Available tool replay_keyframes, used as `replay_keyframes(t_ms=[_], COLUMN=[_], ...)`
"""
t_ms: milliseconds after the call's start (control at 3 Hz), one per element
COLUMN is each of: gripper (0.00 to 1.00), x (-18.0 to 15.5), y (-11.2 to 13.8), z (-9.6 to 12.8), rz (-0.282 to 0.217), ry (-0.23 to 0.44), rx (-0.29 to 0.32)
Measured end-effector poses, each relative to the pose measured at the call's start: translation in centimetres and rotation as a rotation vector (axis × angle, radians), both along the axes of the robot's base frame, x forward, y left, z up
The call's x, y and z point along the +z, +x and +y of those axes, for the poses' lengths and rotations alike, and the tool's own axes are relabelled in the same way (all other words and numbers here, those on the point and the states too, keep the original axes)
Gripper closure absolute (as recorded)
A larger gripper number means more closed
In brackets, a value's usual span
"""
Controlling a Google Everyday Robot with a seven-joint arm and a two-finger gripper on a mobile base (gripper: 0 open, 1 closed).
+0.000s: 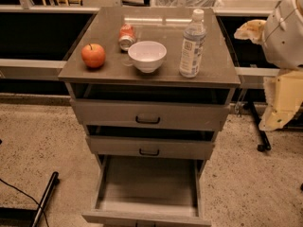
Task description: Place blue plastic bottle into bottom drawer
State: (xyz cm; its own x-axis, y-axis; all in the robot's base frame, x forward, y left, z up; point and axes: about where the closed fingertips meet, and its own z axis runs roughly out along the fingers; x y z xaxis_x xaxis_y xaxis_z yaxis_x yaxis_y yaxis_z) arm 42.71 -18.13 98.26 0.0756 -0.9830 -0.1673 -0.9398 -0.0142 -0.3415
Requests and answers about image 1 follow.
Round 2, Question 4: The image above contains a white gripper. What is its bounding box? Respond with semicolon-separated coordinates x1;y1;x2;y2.
258;70;303;131

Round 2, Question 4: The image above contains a clear blue plastic bottle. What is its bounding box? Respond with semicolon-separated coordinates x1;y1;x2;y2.
179;9;206;78

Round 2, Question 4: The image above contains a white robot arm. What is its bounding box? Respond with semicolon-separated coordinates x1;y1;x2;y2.
234;0;303;131

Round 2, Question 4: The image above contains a grey drawer cabinet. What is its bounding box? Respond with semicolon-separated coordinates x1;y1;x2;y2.
58;6;241;227

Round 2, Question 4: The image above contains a bottom grey drawer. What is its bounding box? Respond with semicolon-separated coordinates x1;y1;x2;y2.
82;156;211;227

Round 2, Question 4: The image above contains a grey drawer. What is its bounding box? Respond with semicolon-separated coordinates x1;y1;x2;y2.
86;126;216;160
71;84;229;131
82;156;211;227

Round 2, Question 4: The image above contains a middle grey drawer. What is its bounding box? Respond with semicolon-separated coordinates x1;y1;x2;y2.
86;126;216;160

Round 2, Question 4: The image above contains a top grey drawer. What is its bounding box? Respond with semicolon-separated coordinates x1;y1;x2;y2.
71;84;229;131

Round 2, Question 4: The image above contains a black stand leg right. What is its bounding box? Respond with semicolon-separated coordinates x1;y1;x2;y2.
243;101;272;152

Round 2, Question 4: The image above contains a black stand leg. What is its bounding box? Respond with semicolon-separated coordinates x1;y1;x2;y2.
29;171;60;227
243;101;272;152

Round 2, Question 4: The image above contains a white bowl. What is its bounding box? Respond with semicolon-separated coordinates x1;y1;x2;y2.
128;41;167;73

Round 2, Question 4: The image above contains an orange soda can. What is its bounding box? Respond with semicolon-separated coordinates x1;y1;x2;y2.
118;24;136;51

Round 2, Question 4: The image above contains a red apple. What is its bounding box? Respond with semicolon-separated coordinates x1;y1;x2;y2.
81;44;106;68

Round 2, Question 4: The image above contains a black stand leg left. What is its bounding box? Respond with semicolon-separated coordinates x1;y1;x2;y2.
29;171;60;227

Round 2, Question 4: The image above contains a metal railing frame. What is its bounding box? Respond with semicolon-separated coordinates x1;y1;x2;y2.
0;0;282;80

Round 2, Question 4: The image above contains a black cable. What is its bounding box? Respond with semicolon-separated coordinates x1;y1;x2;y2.
0;177;50;227

